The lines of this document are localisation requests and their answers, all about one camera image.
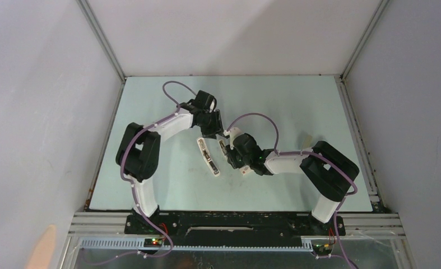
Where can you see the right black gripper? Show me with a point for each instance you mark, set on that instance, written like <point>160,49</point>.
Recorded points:
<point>231,152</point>

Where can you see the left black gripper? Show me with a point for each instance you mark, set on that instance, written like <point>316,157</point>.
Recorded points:
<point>217,129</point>

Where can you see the long white stapler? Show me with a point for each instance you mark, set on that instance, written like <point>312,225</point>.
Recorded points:
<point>207,157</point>

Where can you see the small white mini stapler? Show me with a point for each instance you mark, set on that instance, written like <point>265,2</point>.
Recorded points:
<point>223,147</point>

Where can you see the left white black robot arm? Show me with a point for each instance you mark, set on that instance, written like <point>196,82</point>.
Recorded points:
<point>139,151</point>

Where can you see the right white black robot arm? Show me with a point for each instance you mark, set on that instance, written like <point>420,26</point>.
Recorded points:
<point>331,172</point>

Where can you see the beige stapler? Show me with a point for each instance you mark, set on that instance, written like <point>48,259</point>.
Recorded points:
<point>306,142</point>

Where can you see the right small circuit board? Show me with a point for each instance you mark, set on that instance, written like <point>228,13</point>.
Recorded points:
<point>323,250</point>

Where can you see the small circuit board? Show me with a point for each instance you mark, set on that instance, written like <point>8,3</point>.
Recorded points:
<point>323,250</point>
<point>153,243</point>

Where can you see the left small circuit board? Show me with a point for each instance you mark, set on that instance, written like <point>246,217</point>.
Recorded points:
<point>153,243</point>

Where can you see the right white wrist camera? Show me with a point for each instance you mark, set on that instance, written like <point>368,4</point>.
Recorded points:
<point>232,134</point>

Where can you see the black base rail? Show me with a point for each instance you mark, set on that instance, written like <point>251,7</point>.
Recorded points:
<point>233,229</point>

